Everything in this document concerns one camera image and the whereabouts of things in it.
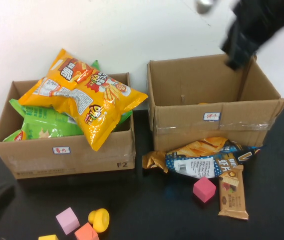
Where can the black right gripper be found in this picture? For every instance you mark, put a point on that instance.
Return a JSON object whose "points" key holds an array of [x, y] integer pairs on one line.
{"points": [[239, 45]]}

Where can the small orange snack packet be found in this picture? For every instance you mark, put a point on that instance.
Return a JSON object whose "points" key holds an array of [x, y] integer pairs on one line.
{"points": [[202, 103]]}

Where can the green chip bag barcode side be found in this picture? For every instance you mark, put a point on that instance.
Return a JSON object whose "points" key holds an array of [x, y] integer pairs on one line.
{"points": [[39, 113]]}

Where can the blue and gold chip bag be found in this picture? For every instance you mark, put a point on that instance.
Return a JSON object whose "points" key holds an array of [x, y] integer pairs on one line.
{"points": [[196, 150]]}

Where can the tall taped cardboard box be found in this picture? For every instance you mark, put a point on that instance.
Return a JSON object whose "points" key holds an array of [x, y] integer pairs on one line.
{"points": [[186, 135]]}

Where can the yellow mushroom-shaped toy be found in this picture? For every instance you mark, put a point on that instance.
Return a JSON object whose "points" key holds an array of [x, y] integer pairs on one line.
{"points": [[99, 220]]}

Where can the brown wafer bar packet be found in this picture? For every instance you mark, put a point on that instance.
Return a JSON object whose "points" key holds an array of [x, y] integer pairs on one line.
{"points": [[232, 200]]}

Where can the green Lay's cucumber chip bag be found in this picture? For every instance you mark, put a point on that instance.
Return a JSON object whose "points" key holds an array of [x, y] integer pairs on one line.
{"points": [[95, 65]]}

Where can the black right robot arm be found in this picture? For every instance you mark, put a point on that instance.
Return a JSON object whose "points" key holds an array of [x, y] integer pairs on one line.
{"points": [[264, 15]]}

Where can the orange foam cube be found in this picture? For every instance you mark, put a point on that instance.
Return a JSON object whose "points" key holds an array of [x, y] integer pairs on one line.
{"points": [[85, 232]]}

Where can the yellow foam block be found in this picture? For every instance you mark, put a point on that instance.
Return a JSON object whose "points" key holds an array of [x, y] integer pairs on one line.
{"points": [[48, 238]]}

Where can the cardboard box with chip bags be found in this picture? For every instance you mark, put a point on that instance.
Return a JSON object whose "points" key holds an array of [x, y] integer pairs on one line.
{"points": [[69, 162]]}

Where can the light pink foam cube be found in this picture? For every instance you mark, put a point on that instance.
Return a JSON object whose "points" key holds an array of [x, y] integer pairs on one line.
{"points": [[68, 221]]}

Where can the green Lay's onion chip bag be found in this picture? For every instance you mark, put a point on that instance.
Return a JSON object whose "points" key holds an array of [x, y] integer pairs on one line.
{"points": [[57, 131]]}

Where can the magenta foam cube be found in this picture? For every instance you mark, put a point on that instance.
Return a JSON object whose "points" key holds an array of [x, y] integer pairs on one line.
{"points": [[204, 190]]}

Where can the large orange chip bag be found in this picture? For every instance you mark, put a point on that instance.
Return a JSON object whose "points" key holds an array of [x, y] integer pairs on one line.
{"points": [[94, 107]]}

